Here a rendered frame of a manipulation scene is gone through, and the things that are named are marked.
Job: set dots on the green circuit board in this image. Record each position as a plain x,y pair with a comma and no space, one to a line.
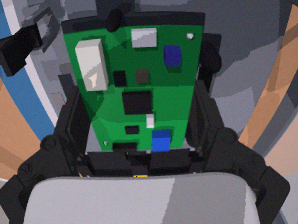
147,76

